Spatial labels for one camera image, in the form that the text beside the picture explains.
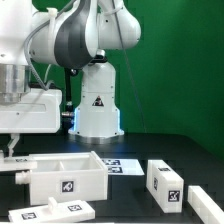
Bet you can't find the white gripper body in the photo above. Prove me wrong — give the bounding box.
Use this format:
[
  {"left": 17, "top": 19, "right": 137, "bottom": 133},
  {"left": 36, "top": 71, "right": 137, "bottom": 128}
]
[{"left": 0, "top": 88, "right": 62, "bottom": 134}]

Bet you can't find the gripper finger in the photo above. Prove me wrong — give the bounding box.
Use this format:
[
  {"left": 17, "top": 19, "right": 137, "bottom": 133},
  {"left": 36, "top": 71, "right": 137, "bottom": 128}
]
[{"left": 7, "top": 133, "right": 20, "bottom": 157}]

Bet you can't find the white cabinet box body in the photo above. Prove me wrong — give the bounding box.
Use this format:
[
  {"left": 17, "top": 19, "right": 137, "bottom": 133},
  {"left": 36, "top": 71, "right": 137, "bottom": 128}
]
[{"left": 15, "top": 151, "right": 108, "bottom": 205}]

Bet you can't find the white cabinet door panel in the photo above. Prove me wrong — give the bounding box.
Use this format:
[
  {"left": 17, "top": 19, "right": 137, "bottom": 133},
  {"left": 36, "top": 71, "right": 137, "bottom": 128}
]
[{"left": 0, "top": 155, "right": 37, "bottom": 172}]

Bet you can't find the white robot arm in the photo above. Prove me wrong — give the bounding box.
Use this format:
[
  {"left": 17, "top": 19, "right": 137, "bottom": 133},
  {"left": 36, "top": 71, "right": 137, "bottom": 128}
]
[{"left": 0, "top": 0, "right": 141, "bottom": 150}]

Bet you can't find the white cabinet block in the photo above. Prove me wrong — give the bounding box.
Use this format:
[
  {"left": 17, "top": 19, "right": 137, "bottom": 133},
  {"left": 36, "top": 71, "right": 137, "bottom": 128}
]
[{"left": 146, "top": 160, "right": 184, "bottom": 213}]

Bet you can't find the white door panel front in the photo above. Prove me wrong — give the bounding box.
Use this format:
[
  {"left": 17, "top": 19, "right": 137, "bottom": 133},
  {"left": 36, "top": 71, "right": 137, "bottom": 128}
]
[{"left": 8, "top": 197, "right": 95, "bottom": 224}]

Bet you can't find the white marker sheet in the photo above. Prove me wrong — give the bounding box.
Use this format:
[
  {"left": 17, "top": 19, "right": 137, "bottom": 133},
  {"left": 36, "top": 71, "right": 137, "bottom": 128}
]
[{"left": 102, "top": 158, "right": 144, "bottom": 176}]

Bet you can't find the white bar piece right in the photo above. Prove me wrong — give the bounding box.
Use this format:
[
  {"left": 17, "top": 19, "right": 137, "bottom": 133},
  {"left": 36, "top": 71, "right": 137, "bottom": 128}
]
[{"left": 188, "top": 185, "right": 224, "bottom": 224}]

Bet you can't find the black camera on stand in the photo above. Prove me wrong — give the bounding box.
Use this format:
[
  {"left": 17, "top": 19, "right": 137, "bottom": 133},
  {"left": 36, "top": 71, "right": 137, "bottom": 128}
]
[{"left": 63, "top": 49, "right": 108, "bottom": 134}]

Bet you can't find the grey corrugated cable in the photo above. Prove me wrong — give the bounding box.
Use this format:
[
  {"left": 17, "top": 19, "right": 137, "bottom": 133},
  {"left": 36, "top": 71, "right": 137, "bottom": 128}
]
[{"left": 23, "top": 0, "right": 79, "bottom": 93}]

